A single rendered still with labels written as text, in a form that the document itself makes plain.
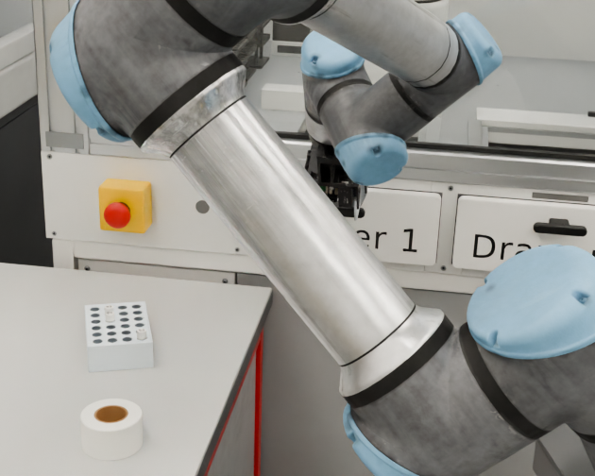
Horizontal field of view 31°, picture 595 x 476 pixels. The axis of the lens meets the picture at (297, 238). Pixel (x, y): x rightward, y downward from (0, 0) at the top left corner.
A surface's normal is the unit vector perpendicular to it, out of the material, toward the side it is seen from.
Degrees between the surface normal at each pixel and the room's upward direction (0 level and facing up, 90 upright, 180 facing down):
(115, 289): 0
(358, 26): 123
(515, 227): 90
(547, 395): 95
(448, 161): 90
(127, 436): 90
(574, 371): 100
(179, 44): 110
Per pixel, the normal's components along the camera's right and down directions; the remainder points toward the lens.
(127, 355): 0.22, 0.38
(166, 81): -0.04, 0.10
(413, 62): 0.37, 0.85
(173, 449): 0.04, -0.92
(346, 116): -0.58, -0.33
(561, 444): -0.68, -0.63
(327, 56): -0.06, -0.55
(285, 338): -0.15, 0.37
